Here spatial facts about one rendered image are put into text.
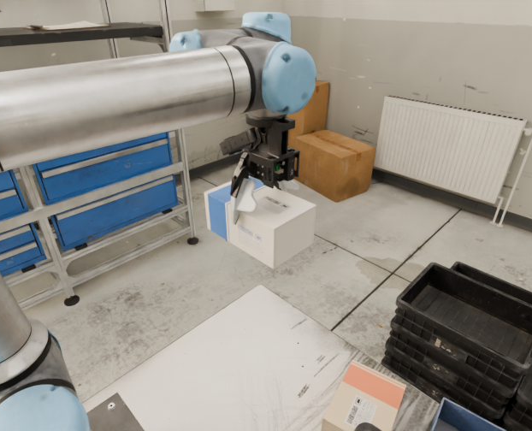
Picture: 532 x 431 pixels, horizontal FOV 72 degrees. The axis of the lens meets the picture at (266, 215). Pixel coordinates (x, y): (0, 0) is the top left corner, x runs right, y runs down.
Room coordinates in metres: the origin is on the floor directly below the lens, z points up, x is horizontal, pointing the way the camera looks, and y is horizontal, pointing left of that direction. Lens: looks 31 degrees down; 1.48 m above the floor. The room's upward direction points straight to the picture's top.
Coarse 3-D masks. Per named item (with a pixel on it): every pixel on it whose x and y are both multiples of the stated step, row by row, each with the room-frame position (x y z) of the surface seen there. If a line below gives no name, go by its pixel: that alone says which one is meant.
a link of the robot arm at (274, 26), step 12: (252, 12) 0.64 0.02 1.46; (264, 12) 0.65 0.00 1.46; (276, 12) 0.65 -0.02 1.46; (252, 24) 0.60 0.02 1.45; (264, 24) 0.60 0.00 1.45; (276, 24) 0.60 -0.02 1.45; (288, 24) 0.62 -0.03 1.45; (252, 36) 0.59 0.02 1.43; (264, 36) 0.60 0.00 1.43; (276, 36) 0.60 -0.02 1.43; (288, 36) 0.62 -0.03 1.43
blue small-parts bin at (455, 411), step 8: (448, 400) 0.45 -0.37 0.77; (440, 408) 0.44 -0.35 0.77; (448, 408) 0.45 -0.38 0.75; (456, 408) 0.44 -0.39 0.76; (464, 408) 0.44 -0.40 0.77; (440, 416) 0.45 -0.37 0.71; (448, 416) 0.45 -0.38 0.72; (456, 416) 0.44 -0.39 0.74; (464, 416) 0.43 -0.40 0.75; (472, 416) 0.42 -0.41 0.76; (480, 416) 0.42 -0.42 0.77; (432, 424) 0.44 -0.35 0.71; (440, 424) 0.44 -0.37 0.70; (448, 424) 0.44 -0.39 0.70; (456, 424) 0.43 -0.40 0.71; (464, 424) 0.43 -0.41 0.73; (472, 424) 0.42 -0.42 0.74; (480, 424) 0.41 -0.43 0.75; (488, 424) 0.41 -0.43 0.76
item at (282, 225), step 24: (216, 192) 0.67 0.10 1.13; (264, 192) 0.67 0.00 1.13; (216, 216) 0.65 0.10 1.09; (240, 216) 0.60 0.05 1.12; (264, 216) 0.58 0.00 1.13; (288, 216) 0.58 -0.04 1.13; (312, 216) 0.62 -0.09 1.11; (240, 240) 0.60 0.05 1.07; (264, 240) 0.55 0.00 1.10; (288, 240) 0.57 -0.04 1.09; (312, 240) 0.62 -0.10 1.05
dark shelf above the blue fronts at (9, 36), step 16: (0, 32) 1.72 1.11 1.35; (16, 32) 1.72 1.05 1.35; (32, 32) 1.72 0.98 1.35; (48, 32) 1.73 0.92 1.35; (64, 32) 1.77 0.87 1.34; (80, 32) 1.82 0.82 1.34; (96, 32) 1.87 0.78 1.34; (112, 32) 1.92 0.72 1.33; (128, 32) 1.98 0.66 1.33; (144, 32) 2.04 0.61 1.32; (160, 32) 2.11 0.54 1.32
